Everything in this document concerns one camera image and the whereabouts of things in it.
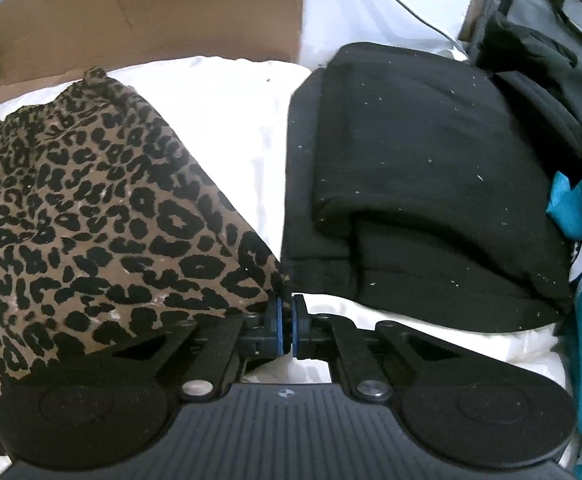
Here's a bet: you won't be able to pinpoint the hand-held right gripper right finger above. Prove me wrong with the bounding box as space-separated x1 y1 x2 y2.
290 293 465 405

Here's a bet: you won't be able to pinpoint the flat cardboard box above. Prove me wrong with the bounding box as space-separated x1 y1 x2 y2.
0 0 306 92

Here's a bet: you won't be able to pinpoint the leopard print garment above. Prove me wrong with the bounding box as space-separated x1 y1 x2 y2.
0 67 292 466

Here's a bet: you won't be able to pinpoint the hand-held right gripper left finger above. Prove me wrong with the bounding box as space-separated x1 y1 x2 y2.
112 295 286 403

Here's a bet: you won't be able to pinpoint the white cable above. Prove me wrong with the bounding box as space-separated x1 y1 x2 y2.
356 0 464 46

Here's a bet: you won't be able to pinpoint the black sweater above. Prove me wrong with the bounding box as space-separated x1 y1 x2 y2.
281 42 574 333

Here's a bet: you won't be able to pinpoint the cream bear print blanket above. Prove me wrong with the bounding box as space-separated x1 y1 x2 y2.
0 52 579 480

